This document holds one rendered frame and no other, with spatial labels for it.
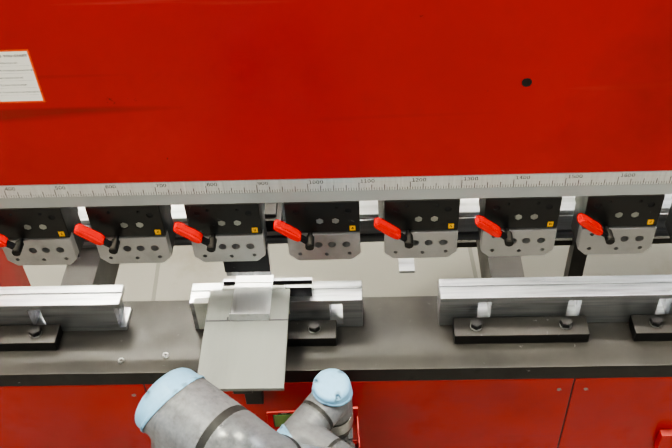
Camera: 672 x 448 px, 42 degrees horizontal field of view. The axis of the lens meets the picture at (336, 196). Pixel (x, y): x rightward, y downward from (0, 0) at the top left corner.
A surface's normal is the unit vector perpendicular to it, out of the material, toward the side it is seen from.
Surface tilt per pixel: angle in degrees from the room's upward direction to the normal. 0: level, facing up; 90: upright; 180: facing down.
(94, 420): 90
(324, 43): 90
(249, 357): 0
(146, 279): 0
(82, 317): 90
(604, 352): 0
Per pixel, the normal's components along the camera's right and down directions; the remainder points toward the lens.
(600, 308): -0.01, 0.69
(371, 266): -0.04, -0.73
